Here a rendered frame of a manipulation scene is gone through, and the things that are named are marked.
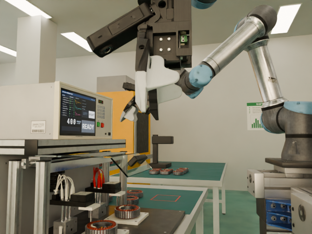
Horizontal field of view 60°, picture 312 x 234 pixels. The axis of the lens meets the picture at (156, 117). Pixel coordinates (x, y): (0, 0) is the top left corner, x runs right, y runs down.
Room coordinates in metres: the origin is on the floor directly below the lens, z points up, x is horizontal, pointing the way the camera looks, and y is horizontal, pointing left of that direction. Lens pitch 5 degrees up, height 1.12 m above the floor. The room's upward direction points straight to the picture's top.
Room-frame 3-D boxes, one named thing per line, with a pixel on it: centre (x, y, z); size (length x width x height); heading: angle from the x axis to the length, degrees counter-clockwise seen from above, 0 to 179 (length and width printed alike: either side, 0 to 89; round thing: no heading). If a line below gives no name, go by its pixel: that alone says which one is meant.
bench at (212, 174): (3.43, -0.30, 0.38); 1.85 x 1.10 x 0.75; 164
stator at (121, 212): (1.21, 0.13, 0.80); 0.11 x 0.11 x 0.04
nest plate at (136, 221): (1.21, 0.13, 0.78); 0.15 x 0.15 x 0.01; 74
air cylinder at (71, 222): (1.02, 0.33, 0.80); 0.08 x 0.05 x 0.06; 164
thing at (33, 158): (0.92, 0.39, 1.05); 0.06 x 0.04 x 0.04; 164
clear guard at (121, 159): (0.96, 0.20, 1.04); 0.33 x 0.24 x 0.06; 74
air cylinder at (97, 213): (1.25, 0.26, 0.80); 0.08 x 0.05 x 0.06; 164
